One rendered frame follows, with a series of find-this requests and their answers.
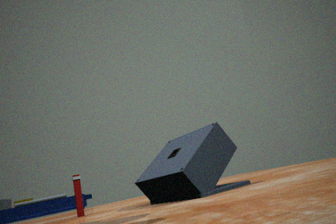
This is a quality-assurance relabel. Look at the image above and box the dark grey block with square hole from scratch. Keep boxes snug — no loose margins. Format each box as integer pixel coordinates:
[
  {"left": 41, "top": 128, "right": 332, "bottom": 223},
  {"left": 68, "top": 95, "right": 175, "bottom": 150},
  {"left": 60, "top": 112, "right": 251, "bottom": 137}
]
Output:
[{"left": 135, "top": 122, "right": 251, "bottom": 204}]

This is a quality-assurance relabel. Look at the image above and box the dark red square peg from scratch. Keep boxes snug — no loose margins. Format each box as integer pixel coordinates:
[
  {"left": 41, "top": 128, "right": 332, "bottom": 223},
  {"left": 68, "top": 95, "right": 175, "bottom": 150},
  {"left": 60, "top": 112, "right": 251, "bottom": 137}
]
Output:
[{"left": 72, "top": 175, "right": 85, "bottom": 217}]

